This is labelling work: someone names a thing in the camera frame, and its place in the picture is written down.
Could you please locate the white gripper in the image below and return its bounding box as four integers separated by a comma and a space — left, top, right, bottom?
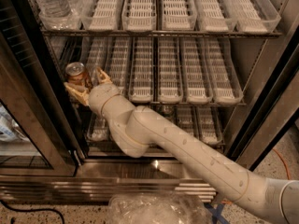
64, 67, 120, 115

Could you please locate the orange can shelf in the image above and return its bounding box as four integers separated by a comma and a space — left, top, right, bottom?
65, 62, 93, 91

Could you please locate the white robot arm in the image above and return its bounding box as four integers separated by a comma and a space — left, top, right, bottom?
64, 69, 299, 224

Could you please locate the glass fridge door left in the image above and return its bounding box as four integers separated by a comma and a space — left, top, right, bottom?
0, 0, 84, 176

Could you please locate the stainless steel fridge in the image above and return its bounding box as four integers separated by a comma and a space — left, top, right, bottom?
0, 0, 298, 203

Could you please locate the clear plastic bag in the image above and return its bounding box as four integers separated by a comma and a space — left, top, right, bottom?
107, 193, 212, 224

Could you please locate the blue tape cross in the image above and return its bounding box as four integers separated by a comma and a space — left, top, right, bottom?
204, 203, 230, 224

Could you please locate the black cable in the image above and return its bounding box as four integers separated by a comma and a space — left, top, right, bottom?
0, 200, 65, 224

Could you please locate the orange cable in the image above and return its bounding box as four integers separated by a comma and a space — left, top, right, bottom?
272, 148, 292, 181

